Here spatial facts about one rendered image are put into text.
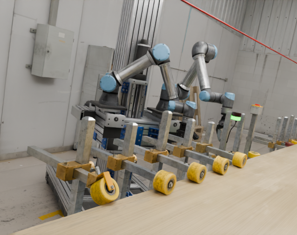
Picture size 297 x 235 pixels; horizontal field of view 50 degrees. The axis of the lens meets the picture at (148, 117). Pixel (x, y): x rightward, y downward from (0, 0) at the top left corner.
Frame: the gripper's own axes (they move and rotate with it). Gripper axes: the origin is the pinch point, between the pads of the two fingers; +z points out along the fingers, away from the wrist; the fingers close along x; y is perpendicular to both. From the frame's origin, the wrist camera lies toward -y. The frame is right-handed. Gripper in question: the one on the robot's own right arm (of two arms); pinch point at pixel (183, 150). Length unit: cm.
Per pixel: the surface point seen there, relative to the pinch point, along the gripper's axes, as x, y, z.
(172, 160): 77, -37, -14
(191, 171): 79, -49, -13
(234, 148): -27.2, -26.4, -6.9
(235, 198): 77, -69, -9
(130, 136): 98, -27, -24
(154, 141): 52, -8, -12
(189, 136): 48, -28, -21
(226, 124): -2.2, -26.0, -25.9
